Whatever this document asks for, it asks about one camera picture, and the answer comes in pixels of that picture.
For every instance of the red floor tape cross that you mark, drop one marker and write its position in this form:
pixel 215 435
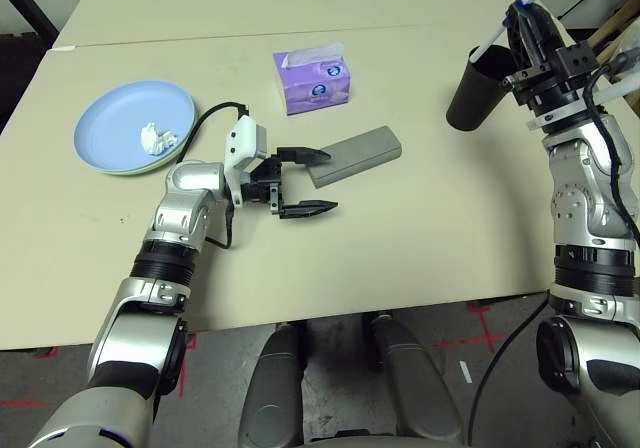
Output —
pixel 487 335

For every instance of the grey robot right leg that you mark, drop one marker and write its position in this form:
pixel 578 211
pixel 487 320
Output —
pixel 415 383

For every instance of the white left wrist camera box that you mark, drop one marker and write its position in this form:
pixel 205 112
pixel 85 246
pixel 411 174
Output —
pixel 242 143

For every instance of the white pen with blue cap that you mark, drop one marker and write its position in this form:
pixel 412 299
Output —
pixel 492 38

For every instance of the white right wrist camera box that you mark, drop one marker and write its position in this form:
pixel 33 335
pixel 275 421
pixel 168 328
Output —
pixel 622 91

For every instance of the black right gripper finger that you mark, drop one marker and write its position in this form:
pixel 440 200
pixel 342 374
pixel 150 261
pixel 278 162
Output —
pixel 522 43
pixel 547 33

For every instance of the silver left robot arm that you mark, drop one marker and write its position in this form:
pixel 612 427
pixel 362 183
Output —
pixel 190 183

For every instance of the black foam floor mats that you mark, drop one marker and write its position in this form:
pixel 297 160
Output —
pixel 20 73

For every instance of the black framed side table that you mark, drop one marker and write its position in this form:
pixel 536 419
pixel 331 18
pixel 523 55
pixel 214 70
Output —
pixel 30 3

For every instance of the red floor tape corner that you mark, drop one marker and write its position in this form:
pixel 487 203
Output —
pixel 45 353

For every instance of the white tissue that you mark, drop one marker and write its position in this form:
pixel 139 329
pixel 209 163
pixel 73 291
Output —
pixel 155 139

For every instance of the blue plastic plate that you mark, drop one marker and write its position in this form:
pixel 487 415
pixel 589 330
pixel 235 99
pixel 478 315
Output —
pixel 115 123

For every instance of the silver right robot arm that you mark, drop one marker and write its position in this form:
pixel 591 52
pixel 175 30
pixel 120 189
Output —
pixel 590 193

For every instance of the red floor tape line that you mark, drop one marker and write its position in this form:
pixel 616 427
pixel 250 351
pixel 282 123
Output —
pixel 182 373
pixel 22 403

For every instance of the grey robot left leg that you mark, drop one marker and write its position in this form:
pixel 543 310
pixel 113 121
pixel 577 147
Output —
pixel 272 393

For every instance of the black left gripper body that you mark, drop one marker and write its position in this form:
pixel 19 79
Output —
pixel 262 183

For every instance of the white tape strip on table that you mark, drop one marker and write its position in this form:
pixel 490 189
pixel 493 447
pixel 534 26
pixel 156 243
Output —
pixel 63 48

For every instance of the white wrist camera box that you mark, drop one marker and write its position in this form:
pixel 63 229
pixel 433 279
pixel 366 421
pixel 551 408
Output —
pixel 622 91
pixel 242 143

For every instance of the grey robot leg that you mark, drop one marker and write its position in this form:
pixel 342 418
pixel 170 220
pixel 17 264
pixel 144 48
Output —
pixel 415 383
pixel 272 393

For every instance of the green plastic plate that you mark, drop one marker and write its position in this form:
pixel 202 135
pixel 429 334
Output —
pixel 165 165

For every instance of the wooden stool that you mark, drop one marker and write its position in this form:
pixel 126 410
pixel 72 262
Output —
pixel 612 23

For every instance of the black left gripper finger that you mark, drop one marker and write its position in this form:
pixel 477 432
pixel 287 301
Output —
pixel 305 156
pixel 307 209

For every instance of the purple tissue pack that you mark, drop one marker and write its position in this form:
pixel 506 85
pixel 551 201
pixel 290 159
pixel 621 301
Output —
pixel 315 88

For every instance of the grey glasses case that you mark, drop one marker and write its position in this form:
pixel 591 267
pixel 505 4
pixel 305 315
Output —
pixel 360 155

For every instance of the black plastic cup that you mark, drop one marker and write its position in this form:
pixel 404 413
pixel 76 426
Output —
pixel 475 98

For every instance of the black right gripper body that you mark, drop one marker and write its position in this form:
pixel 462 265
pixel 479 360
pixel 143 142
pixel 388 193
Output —
pixel 555 83

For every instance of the white floor tape strip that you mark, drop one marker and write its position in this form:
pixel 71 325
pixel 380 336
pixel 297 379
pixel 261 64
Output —
pixel 465 372

